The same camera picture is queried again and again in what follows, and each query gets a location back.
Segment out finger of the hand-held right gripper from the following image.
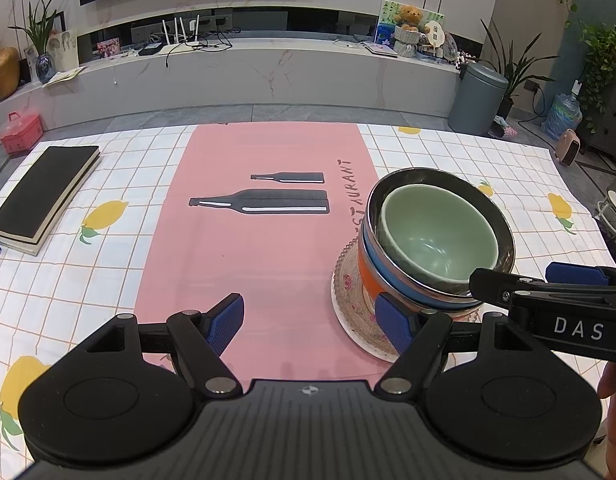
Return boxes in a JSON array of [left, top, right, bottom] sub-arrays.
[[468, 267, 537, 312], [545, 261, 616, 290]]

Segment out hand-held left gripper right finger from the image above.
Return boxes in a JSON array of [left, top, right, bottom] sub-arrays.
[[375, 292, 534, 397]]

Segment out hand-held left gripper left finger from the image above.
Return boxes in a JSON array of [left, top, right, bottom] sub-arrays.
[[85, 292, 245, 398]]

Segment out stainless steel bowl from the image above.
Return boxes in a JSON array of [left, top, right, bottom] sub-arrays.
[[365, 168, 516, 306]]

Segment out blue bowl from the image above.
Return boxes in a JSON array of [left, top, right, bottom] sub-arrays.
[[360, 230, 481, 311]]

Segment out orange bowl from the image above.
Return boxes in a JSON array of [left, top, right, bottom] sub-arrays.
[[357, 240, 481, 322]]

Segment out white painted plate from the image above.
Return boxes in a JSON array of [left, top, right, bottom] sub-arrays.
[[330, 255, 399, 362]]

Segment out green ceramic bowl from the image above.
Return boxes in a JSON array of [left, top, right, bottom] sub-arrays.
[[377, 185, 499, 281]]

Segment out white stool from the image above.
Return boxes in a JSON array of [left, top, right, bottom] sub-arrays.
[[595, 177, 616, 246]]

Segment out pink placemat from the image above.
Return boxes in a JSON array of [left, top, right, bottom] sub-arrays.
[[133, 124, 403, 381]]

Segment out pink space heater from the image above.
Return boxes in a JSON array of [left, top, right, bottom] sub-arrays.
[[555, 129, 582, 166]]

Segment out dark cabinet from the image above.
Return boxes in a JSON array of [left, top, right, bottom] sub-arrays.
[[582, 77, 616, 171]]

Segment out blue water jug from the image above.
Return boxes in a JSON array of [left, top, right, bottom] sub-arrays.
[[542, 92, 583, 141]]

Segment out floral bag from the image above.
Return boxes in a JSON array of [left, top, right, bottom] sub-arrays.
[[489, 115, 517, 140]]

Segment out grey trash can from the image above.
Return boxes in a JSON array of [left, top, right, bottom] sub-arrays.
[[448, 62, 509, 136]]

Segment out checked lemon print tablecloth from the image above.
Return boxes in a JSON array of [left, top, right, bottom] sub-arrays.
[[0, 122, 616, 466]]

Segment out potted long-leaf plant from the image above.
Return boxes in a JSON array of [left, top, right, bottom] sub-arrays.
[[480, 17, 558, 118]]

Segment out green vine plant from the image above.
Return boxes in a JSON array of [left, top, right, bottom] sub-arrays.
[[580, 25, 616, 131]]

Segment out black notebook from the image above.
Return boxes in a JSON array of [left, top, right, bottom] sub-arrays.
[[0, 146, 101, 257]]

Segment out decorative plate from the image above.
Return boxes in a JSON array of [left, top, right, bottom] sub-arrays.
[[440, 30, 461, 61]]

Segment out marble media console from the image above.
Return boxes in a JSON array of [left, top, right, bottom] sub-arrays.
[[0, 5, 463, 148]]

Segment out woven basket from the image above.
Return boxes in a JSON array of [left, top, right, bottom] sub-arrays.
[[393, 25, 421, 58]]

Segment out fan-shaped sign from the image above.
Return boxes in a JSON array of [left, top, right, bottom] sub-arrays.
[[423, 20, 446, 46]]

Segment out pink storage box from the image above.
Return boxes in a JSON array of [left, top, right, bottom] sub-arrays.
[[0, 112, 42, 156]]

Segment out teddy bear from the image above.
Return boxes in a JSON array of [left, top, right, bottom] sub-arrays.
[[394, 5, 423, 31]]

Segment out painted canvas picture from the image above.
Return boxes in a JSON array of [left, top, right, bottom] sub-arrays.
[[375, 0, 446, 46]]

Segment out white router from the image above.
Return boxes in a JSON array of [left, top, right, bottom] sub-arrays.
[[162, 16, 201, 47]]

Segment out paper sheets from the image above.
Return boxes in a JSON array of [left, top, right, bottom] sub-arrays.
[[43, 66, 86, 86]]

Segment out plant in blue vase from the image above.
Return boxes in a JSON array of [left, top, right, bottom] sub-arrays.
[[8, 0, 69, 85]]

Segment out mushroom picture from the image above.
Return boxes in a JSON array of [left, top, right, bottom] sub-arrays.
[[48, 30, 79, 71]]

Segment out gold vase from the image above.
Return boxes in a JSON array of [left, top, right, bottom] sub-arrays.
[[0, 47, 20, 101]]

